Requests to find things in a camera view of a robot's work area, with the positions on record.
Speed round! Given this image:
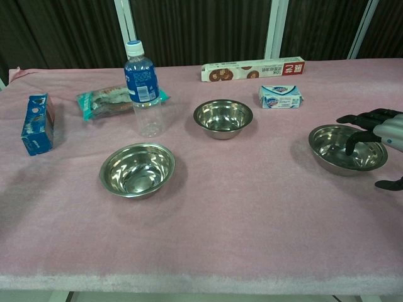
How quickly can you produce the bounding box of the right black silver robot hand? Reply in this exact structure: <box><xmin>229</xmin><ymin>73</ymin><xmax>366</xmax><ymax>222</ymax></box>
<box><xmin>336</xmin><ymin>108</ymin><xmax>403</xmax><ymax>191</ymax></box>

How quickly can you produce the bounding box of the wide shallow metal bowl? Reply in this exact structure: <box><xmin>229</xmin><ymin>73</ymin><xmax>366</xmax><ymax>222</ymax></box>
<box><xmin>308</xmin><ymin>124</ymin><xmax>389</xmax><ymax>177</ymax></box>

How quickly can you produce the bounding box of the medium metal bowl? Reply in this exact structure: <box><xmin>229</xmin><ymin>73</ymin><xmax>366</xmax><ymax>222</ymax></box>
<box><xmin>99</xmin><ymin>142</ymin><xmax>176</xmax><ymax>199</ymax></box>

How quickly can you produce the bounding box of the white blue soap box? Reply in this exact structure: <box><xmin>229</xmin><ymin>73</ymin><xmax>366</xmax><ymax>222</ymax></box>
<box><xmin>258</xmin><ymin>84</ymin><xmax>305</xmax><ymax>110</ymax></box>

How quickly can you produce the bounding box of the long baking paper box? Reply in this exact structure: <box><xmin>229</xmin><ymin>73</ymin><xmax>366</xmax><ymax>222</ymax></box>
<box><xmin>200</xmin><ymin>55</ymin><xmax>306</xmax><ymax>83</ymax></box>

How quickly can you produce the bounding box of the small deep metal bowl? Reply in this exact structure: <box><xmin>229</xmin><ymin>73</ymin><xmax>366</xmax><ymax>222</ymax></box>
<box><xmin>193</xmin><ymin>99</ymin><xmax>254</xmax><ymax>141</ymax></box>

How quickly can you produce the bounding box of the pink fleece tablecloth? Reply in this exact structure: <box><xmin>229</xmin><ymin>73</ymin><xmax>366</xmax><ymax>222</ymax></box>
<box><xmin>0</xmin><ymin>56</ymin><xmax>403</xmax><ymax>295</ymax></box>

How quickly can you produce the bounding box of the dark pleated curtain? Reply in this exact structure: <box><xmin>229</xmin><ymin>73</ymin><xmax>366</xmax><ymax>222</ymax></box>
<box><xmin>0</xmin><ymin>0</ymin><xmax>403</xmax><ymax>86</ymax></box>

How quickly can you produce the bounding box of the clear blue-label water bottle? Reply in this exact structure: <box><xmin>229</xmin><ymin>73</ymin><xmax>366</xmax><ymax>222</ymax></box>
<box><xmin>123</xmin><ymin>40</ymin><xmax>165</xmax><ymax>138</ymax></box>

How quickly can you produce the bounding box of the teal snack packet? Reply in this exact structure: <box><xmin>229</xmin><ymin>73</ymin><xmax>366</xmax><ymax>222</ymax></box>
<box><xmin>75</xmin><ymin>85</ymin><xmax>171</xmax><ymax>122</ymax></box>

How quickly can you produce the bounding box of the blue cookie box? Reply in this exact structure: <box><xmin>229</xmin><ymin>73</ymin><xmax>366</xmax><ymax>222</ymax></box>
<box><xmin>20</xmin><ymin>92</ymin><xmax>55</xmax><ymax>157</ymax></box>

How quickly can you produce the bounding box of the white frame post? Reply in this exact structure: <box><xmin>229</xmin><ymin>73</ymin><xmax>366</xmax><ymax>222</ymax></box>
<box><xmin>113</xmin><ymin>0</ymin><xmax>140</xmax><ymax>43</ymax></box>
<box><xmin>266</xmin><ymin>0</ymin><xmax>289</xmax><ymax>61</ymax></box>
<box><xmin>347</xmin><ymin>0</ymin><xmax>379</xmax><ymax>60</ymax></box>

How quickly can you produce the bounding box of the white table frame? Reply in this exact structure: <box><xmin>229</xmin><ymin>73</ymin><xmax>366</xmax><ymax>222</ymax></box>
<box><xmin>0</xmin><ymin>291</ymin><xmax>403</xmax><ymax>302</ymax></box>

